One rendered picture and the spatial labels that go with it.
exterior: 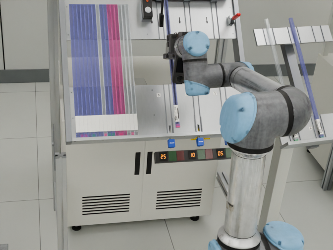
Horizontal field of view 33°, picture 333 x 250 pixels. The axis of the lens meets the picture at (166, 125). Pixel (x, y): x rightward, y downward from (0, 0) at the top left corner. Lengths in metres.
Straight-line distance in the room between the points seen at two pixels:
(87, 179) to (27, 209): 0.48
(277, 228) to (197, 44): 0.57
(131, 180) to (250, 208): 1.15
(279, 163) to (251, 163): 1.06
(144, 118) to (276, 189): 0.75
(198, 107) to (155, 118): 0.17
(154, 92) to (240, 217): 0.78
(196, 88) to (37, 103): 2.21
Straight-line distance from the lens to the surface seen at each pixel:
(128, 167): 2.49
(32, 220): 2.80
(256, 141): 1.35
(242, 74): 1.67
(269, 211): 2.59
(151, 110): 2.08
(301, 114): 1.38
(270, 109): 1.34
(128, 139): 2.05
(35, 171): 3.13
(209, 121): 2.12
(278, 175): 2.48
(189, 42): 1.67
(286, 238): 1.59
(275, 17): 4.25
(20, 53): 3.99
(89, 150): 2.42
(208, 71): 1.71
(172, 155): 2.07
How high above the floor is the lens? 1.78
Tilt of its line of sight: 30 degrees down
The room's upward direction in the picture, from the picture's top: 5 degrees clockwise
